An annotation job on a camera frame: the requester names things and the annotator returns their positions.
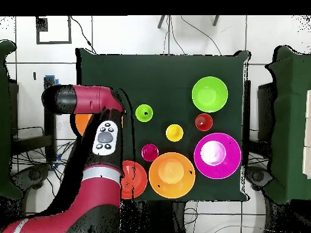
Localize black metal stand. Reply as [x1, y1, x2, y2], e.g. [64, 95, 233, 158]
[10, 75, 58, 163]

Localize black floor cable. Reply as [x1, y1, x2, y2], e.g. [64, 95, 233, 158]
[70, 16, 98, 55]

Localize pink plastic bowl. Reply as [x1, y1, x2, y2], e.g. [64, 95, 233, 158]
[193, 132, 242, 180]

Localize magenta plastic cup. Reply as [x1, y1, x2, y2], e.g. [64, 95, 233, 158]
[141, 143, 160, 163]

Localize dark green table cloth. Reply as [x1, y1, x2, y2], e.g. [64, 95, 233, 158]
[76, 47, 250, 202]

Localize orange plastic bowl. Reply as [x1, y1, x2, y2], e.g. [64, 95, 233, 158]
[148, 152, 196, 200]
[74, 113, 124, 137]

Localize red-orange plastic bowl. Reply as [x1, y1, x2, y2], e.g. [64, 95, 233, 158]
[120, 160, 148, 200]

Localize green covered side table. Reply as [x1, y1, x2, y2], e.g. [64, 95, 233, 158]
[263, 45, 311, 204]
[0, 39, 22, 200]

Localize red plastic cup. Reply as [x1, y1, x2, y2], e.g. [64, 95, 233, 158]
[194, 113, 214, 132]

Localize green plastic cup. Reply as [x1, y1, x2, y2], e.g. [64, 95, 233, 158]
[135, 104, 154, 123]

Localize yellow plastic cup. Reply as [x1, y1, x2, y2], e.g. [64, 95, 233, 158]
[165, 124, 185, 143]

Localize green plastic bowl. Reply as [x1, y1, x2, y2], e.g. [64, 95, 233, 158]
[191, 76, 229, 113]

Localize tangled floor cables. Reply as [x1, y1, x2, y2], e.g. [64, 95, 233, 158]
[10, 139, 77, 195]

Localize black square floor frame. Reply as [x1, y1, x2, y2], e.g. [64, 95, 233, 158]
[35, 16, 73, 45]

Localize blue tape strip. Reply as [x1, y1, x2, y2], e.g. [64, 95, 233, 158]
[45, 74, 60, 85]

